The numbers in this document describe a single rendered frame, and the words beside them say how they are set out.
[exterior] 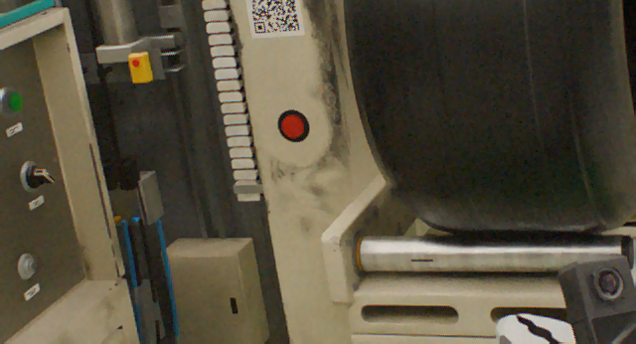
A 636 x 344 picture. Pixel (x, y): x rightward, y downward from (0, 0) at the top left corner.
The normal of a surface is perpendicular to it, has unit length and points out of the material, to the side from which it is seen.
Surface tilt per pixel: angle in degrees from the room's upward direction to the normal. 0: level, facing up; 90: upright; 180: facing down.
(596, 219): 138
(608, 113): 103
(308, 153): 90
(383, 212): 90
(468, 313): 90
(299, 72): 90
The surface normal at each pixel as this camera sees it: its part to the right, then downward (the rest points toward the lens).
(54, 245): 0.92, -0.03
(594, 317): 0.32, -0.30
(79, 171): -0.35, 0.33
